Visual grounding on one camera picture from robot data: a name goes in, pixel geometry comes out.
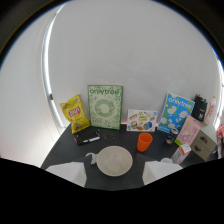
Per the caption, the small metal can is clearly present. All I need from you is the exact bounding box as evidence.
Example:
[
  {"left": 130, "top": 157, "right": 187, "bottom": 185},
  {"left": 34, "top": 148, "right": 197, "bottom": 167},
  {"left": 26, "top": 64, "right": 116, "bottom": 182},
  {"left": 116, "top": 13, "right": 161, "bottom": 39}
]
[{"left": 169, "top": 127, "right": 179, "bottom": 138}]

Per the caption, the white food picture card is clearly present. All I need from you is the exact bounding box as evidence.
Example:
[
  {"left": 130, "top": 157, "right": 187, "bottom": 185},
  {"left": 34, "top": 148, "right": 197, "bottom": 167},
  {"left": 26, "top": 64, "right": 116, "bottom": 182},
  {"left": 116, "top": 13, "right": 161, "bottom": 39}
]
[{"left": 126, "top": 108, "right": 158, "bottom": 133}]

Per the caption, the white ceramic bowl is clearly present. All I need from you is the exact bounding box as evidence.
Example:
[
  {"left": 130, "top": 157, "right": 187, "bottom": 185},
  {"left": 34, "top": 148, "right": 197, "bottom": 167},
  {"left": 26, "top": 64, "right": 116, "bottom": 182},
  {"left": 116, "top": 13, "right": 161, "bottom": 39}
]
[{"left": 96, "top": 145, "right": 134, "bottom": 177}]

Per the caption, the white orange small carton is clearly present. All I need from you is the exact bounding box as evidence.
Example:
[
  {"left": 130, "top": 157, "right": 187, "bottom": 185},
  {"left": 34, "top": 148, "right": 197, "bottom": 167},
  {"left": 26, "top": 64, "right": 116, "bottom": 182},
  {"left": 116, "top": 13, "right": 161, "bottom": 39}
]
[{"left": 170, "top": 142, "right": 192, "bottom": 165}]

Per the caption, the black bottle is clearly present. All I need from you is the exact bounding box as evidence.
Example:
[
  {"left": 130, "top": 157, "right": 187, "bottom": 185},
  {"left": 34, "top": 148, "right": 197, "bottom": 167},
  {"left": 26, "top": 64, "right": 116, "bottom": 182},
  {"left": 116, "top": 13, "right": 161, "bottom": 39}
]
[{"left": 193, "top": 94, "right": 209, "bottom": 123}]

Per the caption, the blue onlytree box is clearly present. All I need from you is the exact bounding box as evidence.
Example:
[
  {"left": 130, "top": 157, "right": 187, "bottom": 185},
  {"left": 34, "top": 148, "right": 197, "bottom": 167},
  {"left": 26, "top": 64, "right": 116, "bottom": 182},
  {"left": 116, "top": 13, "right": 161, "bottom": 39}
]
[{"left": 157, "top": 92, "right": 196, "bottom": 135}]

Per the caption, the orange plastic cup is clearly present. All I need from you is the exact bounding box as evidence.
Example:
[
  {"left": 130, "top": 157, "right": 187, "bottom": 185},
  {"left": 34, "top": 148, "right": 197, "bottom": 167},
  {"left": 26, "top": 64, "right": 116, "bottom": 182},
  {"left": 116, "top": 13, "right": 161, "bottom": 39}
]
[{"left": 136, "top": 132, "right": 154, "bottom": 153}]

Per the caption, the black patterned pouch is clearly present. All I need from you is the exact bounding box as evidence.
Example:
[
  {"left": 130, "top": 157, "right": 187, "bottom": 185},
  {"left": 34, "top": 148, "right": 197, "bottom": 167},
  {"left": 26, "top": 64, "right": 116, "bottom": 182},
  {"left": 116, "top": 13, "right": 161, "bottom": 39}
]
[{"left": 73, "top": 127, "right": 102, "bottom": 146}]

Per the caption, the olive brown box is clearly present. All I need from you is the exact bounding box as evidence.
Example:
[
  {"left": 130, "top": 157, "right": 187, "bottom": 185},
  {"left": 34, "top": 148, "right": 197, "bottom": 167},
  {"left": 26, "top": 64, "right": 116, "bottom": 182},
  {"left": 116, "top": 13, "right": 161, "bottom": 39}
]
[{"left": 190, "top": 129, "right": 218, "bottom": 162}]

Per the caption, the pink packet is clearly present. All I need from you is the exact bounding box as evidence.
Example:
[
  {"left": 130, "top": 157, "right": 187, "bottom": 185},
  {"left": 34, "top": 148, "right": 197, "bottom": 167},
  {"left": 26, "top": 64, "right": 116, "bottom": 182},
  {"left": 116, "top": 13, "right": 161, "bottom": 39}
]
[{"left": 174, "top": 115, "right": 202, "bottom": 147}]

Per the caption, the small dark glass cup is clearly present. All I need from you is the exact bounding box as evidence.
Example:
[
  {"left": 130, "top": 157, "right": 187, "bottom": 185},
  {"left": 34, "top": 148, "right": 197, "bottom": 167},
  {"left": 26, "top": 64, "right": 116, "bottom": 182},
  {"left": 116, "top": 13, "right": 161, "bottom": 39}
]
[{"left": 165, "top": 135, "right": 175, "bottom": 146}]

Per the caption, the green onlytree box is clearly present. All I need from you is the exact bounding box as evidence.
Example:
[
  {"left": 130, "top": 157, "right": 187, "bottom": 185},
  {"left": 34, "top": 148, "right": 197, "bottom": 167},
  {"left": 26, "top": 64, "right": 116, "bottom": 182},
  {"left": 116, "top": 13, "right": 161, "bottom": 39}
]
[{"left": 87, "top": 84, "right": 124, "bottom": 131}]

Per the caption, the white pink bottle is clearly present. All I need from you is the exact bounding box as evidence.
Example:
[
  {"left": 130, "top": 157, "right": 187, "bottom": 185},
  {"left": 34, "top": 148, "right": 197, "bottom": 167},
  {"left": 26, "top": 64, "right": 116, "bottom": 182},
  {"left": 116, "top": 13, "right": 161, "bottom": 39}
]
[{"left": 204, "top": 95, "right": 218, "bottom": 126}]

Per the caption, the yellow chips bag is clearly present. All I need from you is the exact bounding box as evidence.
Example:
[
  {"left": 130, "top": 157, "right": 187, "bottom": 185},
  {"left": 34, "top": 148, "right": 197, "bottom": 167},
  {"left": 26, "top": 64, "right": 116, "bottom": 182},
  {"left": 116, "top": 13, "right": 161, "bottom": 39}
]
[{"left": 59, "top": 93, "right": 91, "bottom": 135}]

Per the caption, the crumpled white paper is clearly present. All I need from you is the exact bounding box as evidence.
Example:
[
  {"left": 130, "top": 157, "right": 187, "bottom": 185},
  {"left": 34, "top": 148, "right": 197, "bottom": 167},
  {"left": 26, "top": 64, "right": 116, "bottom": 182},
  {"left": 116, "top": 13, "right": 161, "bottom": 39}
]
[{"left": 85, "top": 151, "right": 99, "bottom": 165}]

